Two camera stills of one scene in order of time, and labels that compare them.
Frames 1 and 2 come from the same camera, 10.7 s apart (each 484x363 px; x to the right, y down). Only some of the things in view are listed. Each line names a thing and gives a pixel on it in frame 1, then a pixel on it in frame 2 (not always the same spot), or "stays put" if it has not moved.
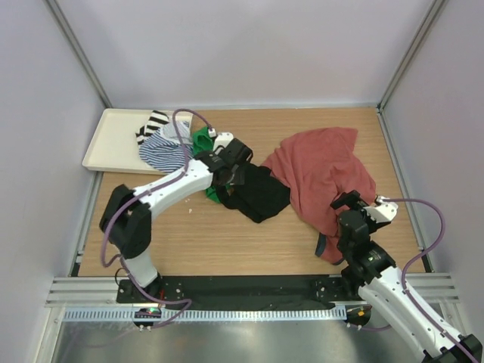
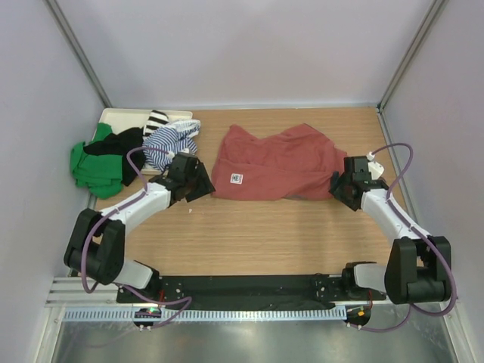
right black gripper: (351, 199) -> (337, 188)
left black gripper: (238, 176) -> (205, 186)
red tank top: (320, 166) -> (299, 161)
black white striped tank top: (156, 120) stays put
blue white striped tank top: (162, 149) stays put
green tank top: (203, 142) -> (102, 176)
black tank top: (262, 197) -> (120, 143)
